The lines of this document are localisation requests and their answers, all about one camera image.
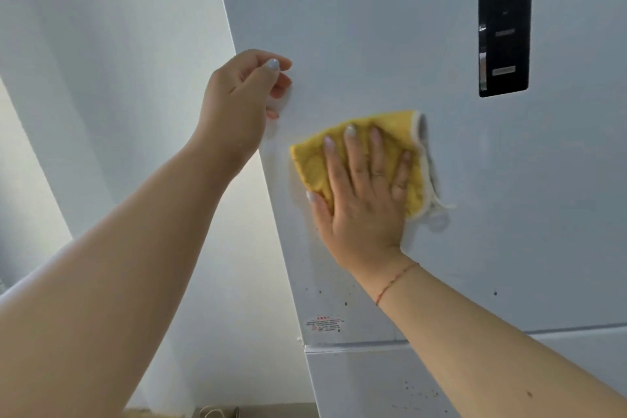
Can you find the red and white warning label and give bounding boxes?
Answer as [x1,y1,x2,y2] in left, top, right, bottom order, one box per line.
[304,317,346,334]

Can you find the person's right forearm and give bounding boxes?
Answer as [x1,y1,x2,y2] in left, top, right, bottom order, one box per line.
[349,247,627,418]

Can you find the person's right hand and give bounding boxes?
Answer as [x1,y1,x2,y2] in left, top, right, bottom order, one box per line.
[306,124,413,281]

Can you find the red string bracelet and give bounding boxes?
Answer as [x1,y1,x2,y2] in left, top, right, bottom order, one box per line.
[374,261,420,307]

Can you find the black refrigerator control panel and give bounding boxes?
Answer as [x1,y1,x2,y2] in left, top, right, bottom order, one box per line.
[477,0,534,99]

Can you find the person's left hand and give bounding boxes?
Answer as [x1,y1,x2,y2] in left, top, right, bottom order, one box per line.
[188,49,293,174]

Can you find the white refrigerator drawer door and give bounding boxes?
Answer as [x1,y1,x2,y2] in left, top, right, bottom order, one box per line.
[303,326,627,418]

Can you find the white cable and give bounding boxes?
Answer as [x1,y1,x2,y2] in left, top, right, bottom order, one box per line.
[198,405,241,418]

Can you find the white refrigerator main door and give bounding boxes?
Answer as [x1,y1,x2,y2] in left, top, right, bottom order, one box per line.
[210,0,627,348]

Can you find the yellow cleaning cloth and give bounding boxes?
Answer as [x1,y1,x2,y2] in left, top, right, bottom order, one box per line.
[289,110,457,232]

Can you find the person's left forearm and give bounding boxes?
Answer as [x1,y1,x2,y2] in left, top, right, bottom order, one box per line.
[0,136,261,418]

